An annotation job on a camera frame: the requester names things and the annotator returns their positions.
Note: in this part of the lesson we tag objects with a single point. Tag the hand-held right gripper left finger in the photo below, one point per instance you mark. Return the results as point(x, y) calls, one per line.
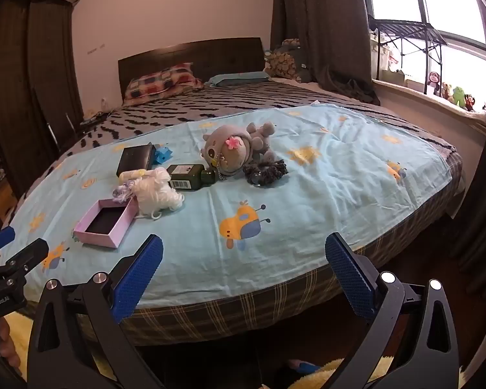
point(139, 275)

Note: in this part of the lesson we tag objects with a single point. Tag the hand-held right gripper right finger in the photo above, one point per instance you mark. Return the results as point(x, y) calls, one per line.
point(348, 275)

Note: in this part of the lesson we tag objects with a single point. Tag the pink cardboard box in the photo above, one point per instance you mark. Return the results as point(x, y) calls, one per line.
point(117, 237)

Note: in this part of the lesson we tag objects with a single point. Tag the dark green bottle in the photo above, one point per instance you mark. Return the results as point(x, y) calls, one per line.
point(186, 176)

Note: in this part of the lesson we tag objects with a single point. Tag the dark grey scrunchie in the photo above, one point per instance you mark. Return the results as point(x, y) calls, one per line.
point(267, 172)

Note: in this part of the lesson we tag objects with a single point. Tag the person's left hand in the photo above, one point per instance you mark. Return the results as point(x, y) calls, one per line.
point(8, 346)

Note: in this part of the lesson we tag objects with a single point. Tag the light blue printed blanket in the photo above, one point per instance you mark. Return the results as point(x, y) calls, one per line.
point(307, 194)

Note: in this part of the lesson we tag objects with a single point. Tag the plaid bed mattress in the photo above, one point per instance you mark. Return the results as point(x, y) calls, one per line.
point(226, 316)

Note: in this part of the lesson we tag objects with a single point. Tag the white roll with yellow band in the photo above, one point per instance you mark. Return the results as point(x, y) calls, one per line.
point(131, 175)

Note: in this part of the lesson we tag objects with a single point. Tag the blue slipper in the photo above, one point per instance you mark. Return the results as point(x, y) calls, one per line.
point(303, 366)

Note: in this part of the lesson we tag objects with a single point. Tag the black box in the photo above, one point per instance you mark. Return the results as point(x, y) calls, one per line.
point(135, 158)

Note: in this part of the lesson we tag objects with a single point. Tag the blue plastic toy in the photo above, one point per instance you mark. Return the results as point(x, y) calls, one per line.
point(164, 155)

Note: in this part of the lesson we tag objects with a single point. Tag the grey plush toy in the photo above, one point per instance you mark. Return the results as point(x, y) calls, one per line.
point(226, 150)

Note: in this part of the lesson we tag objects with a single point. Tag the dark wooden wardrobe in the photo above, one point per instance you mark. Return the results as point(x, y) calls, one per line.
point(36, 73)

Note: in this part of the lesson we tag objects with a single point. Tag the dark brown curtain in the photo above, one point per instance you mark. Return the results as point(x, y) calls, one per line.
point(328, 28)
point(484, 170)

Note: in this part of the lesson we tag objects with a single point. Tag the checkered colourful pillow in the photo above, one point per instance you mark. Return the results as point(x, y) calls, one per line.
point(162, 81)

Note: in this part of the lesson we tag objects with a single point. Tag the grey black zigzag bedspread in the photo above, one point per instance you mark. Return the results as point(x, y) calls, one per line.
point(247, 101)

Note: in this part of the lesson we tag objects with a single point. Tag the pale storage box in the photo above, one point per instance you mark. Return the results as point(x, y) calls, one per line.
point(393, 77)

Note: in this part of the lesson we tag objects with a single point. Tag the small tan plush toy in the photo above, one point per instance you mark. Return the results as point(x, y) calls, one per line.
point(446, 91)

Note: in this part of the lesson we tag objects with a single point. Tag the brown monkey plush toy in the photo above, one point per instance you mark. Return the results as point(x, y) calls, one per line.
point(433, 83)

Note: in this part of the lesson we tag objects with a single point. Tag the small brown plush toy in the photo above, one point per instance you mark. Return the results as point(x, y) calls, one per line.
point(470, 103)

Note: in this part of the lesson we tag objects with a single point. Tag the green frog plush toy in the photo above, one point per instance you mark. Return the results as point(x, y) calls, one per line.
point(459, 95)

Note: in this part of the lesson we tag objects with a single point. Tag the blue pillow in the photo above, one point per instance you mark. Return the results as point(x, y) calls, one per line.
point(239, 78)

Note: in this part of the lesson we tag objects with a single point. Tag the brown patterned cushion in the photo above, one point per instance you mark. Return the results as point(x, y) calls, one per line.
point(285, 60)

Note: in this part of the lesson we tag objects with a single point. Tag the dark wooden headboard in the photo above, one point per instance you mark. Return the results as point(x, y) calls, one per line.
point(210, 54)

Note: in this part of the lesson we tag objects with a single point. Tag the black folding rack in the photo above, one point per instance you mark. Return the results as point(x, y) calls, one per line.
point(409, 32)

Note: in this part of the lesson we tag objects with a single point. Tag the large window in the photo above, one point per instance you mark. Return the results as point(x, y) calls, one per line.
point(449, 0)

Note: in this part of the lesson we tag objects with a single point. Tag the metal tube frame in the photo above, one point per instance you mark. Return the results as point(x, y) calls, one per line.
point(52, 133)

